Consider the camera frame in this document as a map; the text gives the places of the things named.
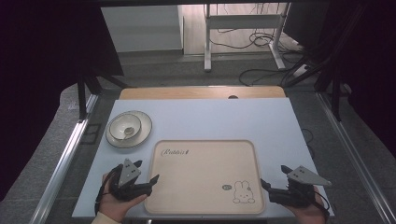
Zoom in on aluminium rail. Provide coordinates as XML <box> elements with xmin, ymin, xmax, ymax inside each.
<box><xmin>28</xmin><ymin>92</ymin><xmax>100</xmax><ymax>224</ymax></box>
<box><xmin>316</xmin><ymin>91</ymin><xmax>396</xmax><ymax>224</ymax></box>

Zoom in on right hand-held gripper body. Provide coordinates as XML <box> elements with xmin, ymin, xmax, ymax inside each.
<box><xmin>268</xmin><ymin>165</ymin><xmax>332</xmax><ymax>209</ymax></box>

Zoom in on small white spoon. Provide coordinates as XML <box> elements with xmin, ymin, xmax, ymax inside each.
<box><xmin>122</xmin><ymin>126</ymin><xmax>135</xmax><ymax>141</ymax></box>

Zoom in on white round bowl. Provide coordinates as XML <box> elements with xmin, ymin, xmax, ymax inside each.
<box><xmin>105</xmin><ymin>110</ymin><xmax>153</xmax><ymax>149</ymax></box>

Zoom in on white metal desk frame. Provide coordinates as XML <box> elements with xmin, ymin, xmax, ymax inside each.
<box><xmin>204</xmin><ymin>3</ymin><xmax>291</xmax><ymax>73</ymax></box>

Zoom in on white bowl with dark rim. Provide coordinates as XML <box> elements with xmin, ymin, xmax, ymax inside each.
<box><xmin>108</xmin><ymin>112</ymin><xmax>143</xmax><ymax>142</ymax></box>

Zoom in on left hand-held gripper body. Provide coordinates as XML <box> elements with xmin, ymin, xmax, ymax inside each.
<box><xmin>108</xmin><ymin>158</ymin><xmax>153</xmax><ymax>202</ymax></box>

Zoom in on white cabinet panel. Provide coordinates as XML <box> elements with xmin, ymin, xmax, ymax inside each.
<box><xmin>100</xmin><ymin>5</ymin><xmax>185</xmax><ymax>53</ymax></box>

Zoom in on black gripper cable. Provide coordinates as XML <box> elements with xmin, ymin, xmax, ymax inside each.
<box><xmin>93</xmin><ymin>163</ymin><xmax>124</xmax><ymax>217</ymax></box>
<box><xmin>312</xmin><ymin>189</ymin><xmax>331</xmax><ymax>222</ymax></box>

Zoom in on person's left hand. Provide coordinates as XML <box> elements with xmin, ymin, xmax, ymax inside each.
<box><xmin>98</xmin><ymin>173</ymin><xmax>148</xmax><ymax>224</ymax></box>

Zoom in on wooden desk top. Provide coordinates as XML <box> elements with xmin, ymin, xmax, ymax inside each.
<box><xmin>119</xmin><ymin>86</ymin><xmax>287</xmax><ymax>101</ymax></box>

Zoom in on black metal stand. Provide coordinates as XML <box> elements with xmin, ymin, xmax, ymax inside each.
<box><xmin>76</xmin><ymin>69</ymin><xmax>134</xmax><ymax>121</ymax></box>
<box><xmin>281</xmin><ymin>3</ymin><xmax>368</xmax><ymax>122</ymax></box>

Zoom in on black curtain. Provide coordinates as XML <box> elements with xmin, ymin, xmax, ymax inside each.
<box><xmin>283</xmin><ymin>0</ymin><xmax>396</xmax><ymax>158</ymax></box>
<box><xmin>0</xmin><ymin>0</ymin><xmax>125</xmax><ymax>202</ymax></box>

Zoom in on white power strip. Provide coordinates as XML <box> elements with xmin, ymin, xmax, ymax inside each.
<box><xmin>291</xmin><ymin>63</ymin><xmax>311</xmax><ymax>78</ymax></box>

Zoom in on dark floor plate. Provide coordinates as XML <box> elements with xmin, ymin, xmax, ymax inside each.
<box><xmin>79</xmin><ymin>122</ymin><xmax>103</xmax><ymax>146</ymax></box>

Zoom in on black floor cables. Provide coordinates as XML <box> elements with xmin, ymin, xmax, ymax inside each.
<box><xmin>208</xmin><ymin>29</ymin><xmax>309</xmax><ymax>88</ymax></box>

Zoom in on beige tray with rabbit print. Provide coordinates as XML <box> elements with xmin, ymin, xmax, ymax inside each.
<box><xmin>144</xmin><ymin>139</ymin><xmax>266</xmax><ymax>216</ymax></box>

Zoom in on person's right hand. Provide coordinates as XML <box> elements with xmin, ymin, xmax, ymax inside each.
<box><xmin>283</xmin><ymin>186</ymin><xmax>329</xmax><ymax>224</ymax></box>

